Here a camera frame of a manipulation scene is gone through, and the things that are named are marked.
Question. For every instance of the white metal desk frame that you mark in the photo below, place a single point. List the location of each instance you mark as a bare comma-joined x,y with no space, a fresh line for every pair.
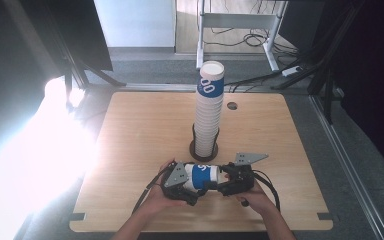
236,20

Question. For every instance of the tall stack of paper cups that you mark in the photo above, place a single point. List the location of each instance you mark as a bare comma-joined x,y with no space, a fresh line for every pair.
208,113

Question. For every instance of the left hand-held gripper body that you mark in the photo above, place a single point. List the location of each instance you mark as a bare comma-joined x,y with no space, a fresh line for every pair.
176,181

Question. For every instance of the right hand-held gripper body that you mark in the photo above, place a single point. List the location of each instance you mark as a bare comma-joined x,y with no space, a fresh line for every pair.
241,178

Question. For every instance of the black tripod stand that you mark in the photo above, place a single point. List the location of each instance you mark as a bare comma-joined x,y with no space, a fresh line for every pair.
76,66

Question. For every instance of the dark curtain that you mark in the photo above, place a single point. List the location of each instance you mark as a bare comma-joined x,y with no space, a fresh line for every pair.
376,83
13,40

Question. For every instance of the person's left hand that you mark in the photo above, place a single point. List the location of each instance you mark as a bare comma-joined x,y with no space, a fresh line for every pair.
160,201

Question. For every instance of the aluminium floor rail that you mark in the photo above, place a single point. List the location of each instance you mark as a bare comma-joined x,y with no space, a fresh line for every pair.
346,170

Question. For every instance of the person's right hand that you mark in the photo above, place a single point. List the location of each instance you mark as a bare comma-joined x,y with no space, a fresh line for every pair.
258,201

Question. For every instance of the single blue white paper cup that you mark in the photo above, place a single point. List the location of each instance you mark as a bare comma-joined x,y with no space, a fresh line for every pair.
201,176

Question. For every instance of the white partition panel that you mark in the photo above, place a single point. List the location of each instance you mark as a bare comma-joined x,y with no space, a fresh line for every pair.
135,23

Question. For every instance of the black metal stand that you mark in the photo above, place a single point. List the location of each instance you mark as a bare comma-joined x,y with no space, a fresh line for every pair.
326,66

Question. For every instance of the white power strip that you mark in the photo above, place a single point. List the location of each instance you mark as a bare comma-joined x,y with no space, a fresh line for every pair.
292,70

